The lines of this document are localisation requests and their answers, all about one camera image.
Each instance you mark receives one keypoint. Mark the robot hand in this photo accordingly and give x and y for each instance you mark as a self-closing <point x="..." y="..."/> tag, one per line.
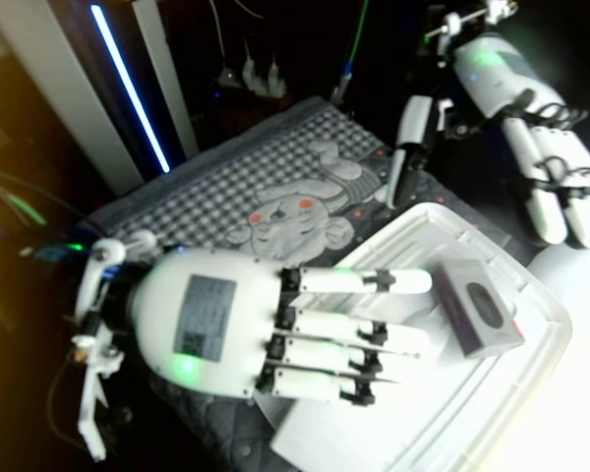
<point x="506" y="74"/>
<point x="201" y="319"/>

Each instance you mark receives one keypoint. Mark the small grey box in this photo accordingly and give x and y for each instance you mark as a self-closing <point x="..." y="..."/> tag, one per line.
<point x="477" y="310"/>

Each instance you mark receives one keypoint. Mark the white power strip with plugs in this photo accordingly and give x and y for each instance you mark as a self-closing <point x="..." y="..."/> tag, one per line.
<point x="255" y="74"/>

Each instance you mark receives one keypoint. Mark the white plastic storage lid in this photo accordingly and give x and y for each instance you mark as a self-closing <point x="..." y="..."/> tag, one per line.
<point x="472" y="408"/>

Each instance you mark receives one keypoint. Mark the grey quilt with printed bear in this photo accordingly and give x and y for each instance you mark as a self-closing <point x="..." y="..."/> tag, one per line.
<point x="226" y="196"/>

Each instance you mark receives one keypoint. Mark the blue white light strip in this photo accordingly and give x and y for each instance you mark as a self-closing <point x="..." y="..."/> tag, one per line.
<point x="128" y="88"/>

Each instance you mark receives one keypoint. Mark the narrow white frame post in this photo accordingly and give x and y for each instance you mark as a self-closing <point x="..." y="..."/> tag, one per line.
<point x="164" y="74"/>

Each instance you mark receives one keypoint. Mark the wide white frame post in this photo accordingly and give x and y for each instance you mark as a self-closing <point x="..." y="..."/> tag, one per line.
<point x="64" y="98"/>

